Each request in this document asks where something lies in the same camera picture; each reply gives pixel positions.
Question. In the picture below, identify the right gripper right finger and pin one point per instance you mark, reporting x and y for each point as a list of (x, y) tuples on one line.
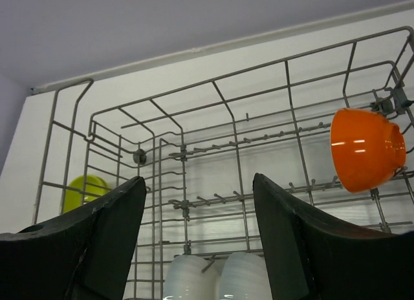
[(310, 254)]

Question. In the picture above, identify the white bowl red rim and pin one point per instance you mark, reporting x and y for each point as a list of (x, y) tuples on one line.
[(367, 149)]

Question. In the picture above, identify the green bowl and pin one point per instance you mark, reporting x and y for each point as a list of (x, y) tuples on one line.
[(84, 190)]

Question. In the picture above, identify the grey wire dish rack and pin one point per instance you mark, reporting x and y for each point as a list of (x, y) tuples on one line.
[(199, 146)]

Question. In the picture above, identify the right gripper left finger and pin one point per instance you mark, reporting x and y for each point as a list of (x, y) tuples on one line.
[(83, 254)]

